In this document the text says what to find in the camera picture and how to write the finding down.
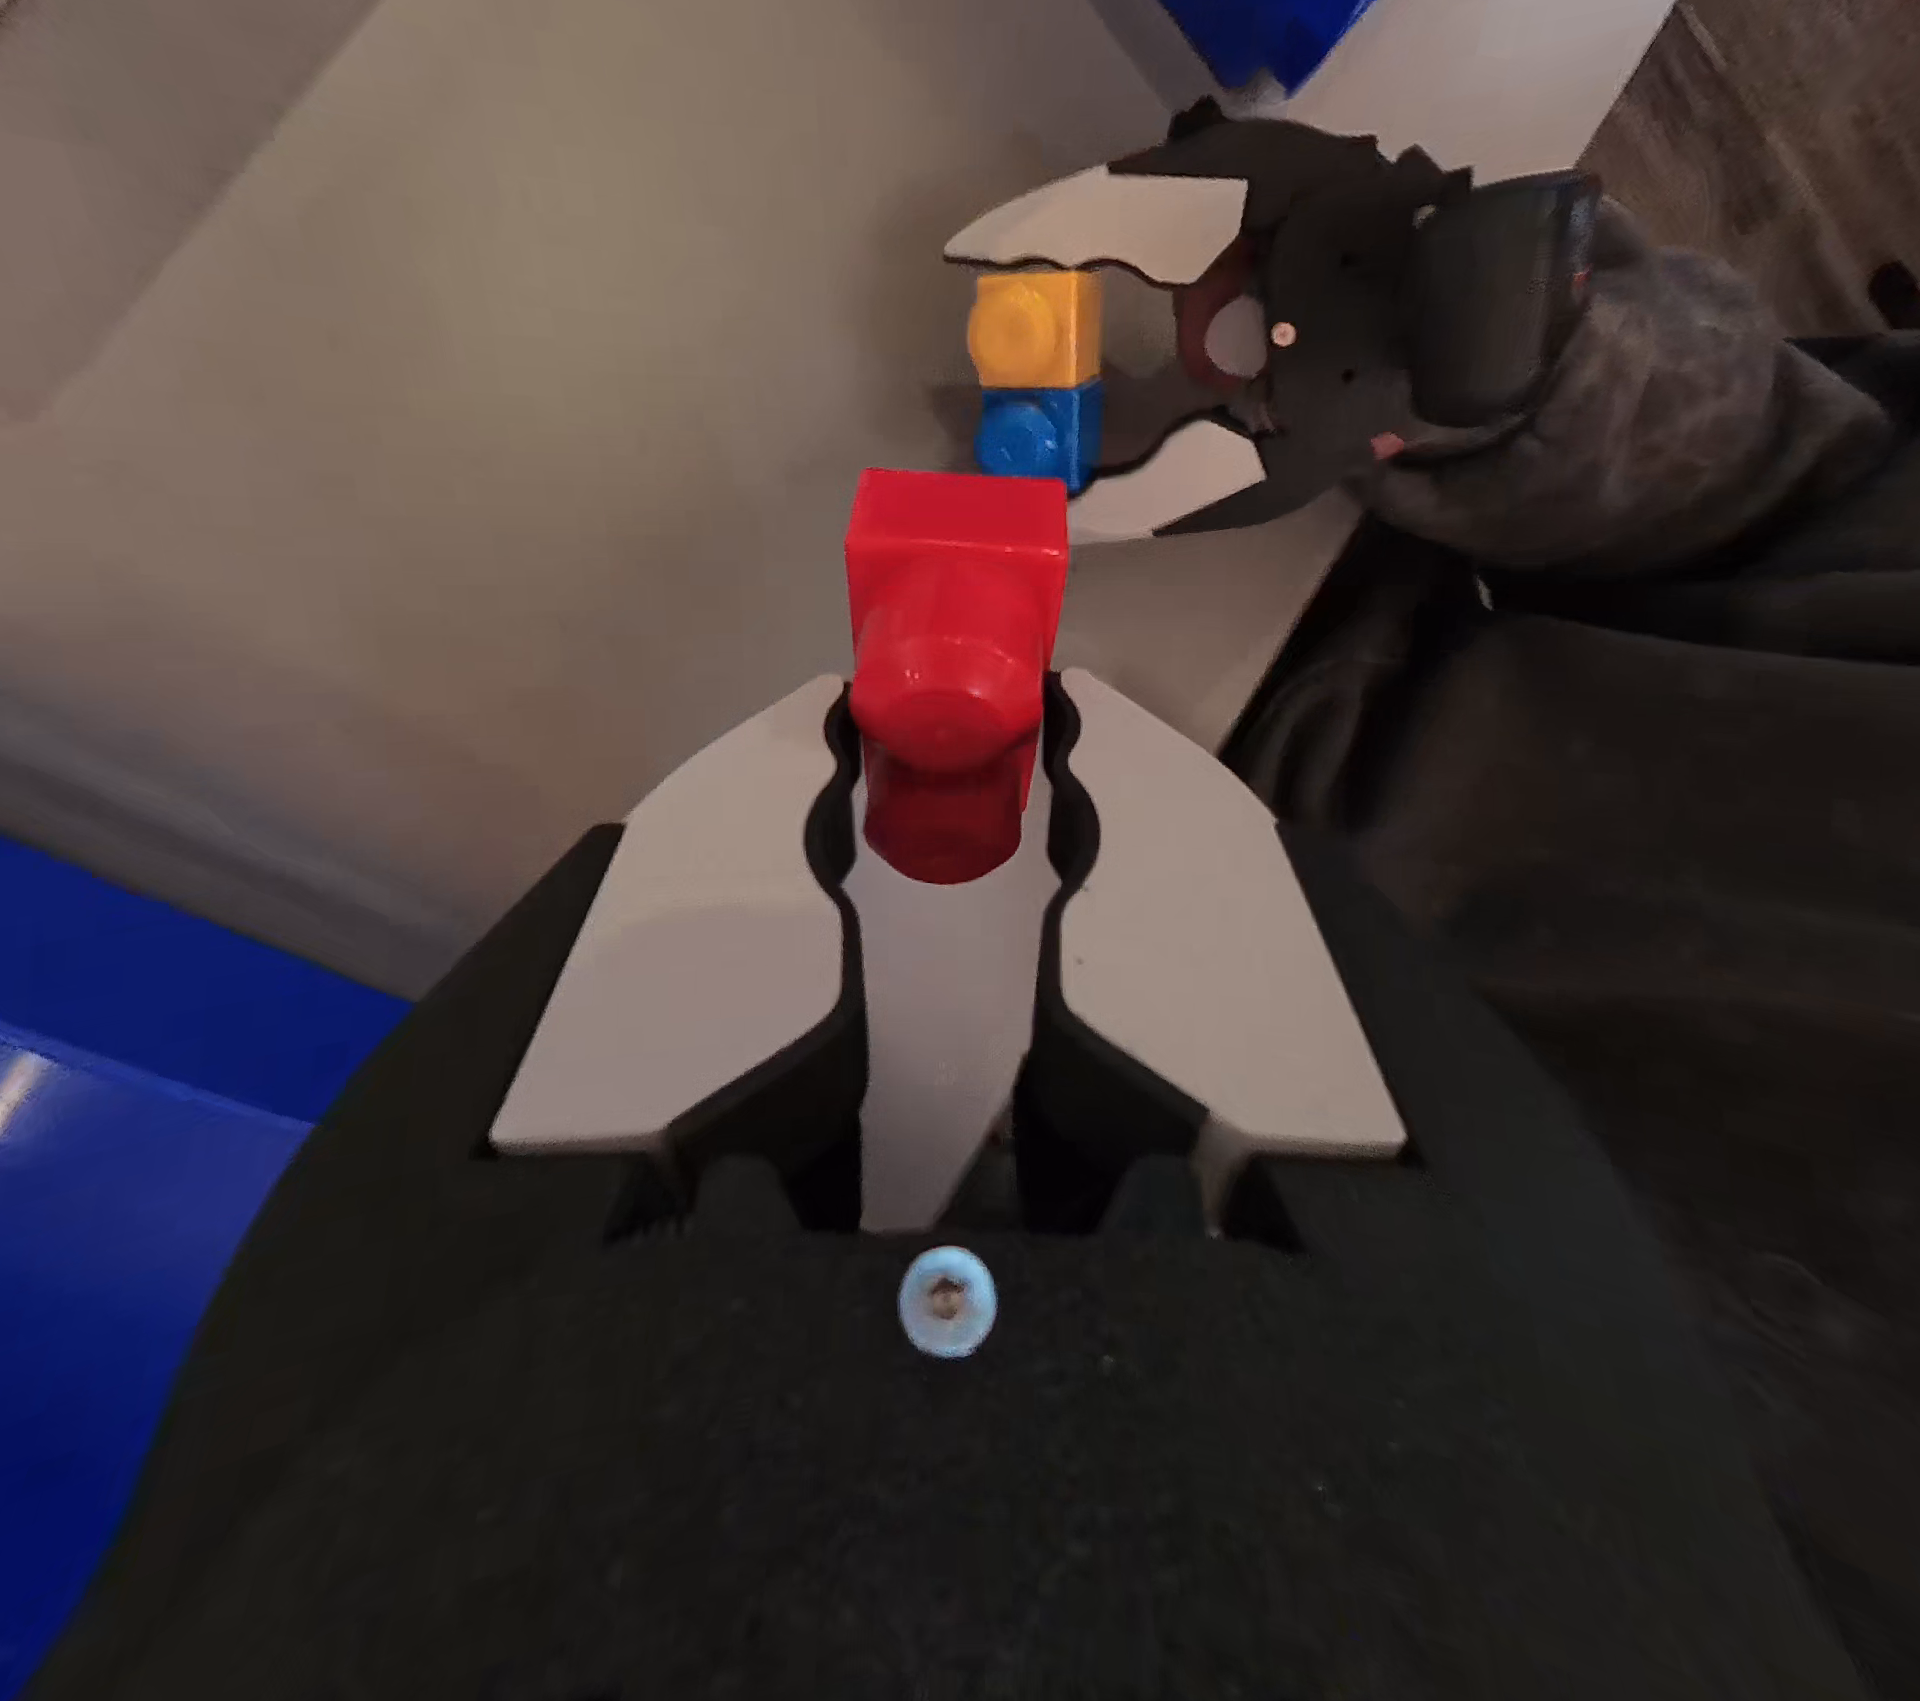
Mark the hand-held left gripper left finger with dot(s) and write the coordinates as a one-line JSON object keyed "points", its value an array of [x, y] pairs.
{"points": [[675, 968]]}

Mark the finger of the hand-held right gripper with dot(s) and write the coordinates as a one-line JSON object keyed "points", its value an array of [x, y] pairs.
{"points": [[1170, 495], [1111, 218]]}

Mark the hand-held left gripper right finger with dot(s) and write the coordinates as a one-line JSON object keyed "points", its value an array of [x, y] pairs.
{"points": [[1214, 968]]}

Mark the yellow single-stud toy block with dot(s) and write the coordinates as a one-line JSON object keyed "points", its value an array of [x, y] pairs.
{"points": [[1034, 329]]}

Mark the blue single-stud toy block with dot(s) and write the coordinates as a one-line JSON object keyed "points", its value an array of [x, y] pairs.
{"points": [[1034, 435]]}

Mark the red toy block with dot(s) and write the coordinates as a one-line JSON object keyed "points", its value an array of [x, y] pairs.
{"points": [[961, 561]]}

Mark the person's right hand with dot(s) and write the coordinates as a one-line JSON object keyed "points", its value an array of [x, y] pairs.
{"points": [[1192, 337]]}

